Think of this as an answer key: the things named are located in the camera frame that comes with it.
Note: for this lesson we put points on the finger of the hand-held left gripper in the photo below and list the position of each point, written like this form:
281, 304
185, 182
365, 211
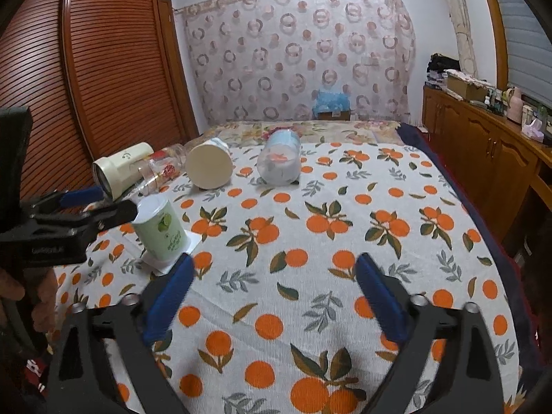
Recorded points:
114, 214
82, 197

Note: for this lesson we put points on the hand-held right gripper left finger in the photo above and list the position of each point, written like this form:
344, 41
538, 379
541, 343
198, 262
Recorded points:
170, 297

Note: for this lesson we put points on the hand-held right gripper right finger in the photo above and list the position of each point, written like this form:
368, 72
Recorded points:
381, 297

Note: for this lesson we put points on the green and white paper cup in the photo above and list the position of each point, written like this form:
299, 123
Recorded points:
161, 228

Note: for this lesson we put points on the cream insulated cup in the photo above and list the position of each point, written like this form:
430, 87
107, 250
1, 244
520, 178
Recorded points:
123, 166

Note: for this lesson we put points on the clear glass cup red print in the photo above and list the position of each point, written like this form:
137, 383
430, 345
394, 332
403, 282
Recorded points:
161, 168

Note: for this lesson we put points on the cream paper cup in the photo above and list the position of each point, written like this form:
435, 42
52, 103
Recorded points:
209, 166

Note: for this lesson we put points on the person's left hand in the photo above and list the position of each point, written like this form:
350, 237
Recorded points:
43, 302

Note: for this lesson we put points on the white square coaster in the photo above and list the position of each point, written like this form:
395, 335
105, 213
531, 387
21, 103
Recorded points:
192, 241

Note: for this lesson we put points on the louvered wooden wardrobe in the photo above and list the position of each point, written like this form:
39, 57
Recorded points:
108, 73

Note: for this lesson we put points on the red patterned cloth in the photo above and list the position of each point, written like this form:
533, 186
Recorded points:
36, 375

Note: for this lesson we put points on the orange fruit print tablecloth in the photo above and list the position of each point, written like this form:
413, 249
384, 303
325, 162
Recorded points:
302, 189

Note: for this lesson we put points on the wooden sideboard cabinet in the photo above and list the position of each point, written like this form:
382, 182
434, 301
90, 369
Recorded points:
474, 138

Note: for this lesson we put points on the small cardboard box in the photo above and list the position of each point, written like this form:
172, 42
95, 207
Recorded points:
333, 115

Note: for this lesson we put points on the blue plastic bag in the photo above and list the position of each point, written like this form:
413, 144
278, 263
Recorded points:
331, 99

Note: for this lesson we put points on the purple tissue pack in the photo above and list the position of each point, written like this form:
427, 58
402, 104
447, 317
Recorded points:
534, 130

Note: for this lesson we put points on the cardboard box with floral cloth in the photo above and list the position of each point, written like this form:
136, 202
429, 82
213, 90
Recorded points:
468, 88

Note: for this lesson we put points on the pink jug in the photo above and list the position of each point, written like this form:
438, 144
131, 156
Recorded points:
514, 105

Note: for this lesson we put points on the stack of folded clothes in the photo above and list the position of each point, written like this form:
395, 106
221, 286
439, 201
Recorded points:
437, 71

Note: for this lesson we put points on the green bottle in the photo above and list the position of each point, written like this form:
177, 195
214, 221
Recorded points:
542, 115

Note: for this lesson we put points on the cream tied curtain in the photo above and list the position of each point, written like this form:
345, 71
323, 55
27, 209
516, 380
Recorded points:
461, 21

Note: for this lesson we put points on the window blind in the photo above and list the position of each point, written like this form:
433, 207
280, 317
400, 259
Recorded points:
524, 30

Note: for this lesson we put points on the wooden window frame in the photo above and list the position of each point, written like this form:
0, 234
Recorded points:
494, 26

